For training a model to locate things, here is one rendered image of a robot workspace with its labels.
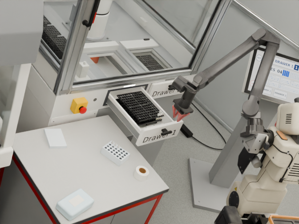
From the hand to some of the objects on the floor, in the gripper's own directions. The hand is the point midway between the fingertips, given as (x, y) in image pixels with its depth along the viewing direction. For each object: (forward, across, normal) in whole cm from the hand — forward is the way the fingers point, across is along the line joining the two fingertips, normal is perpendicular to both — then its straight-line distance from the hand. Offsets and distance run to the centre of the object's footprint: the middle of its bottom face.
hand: (176, 118), depth 247 cm
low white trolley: (+101, -2, -42) cm, 109 cm away
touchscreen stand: (+98, -3, +101) cm, 141 cm away
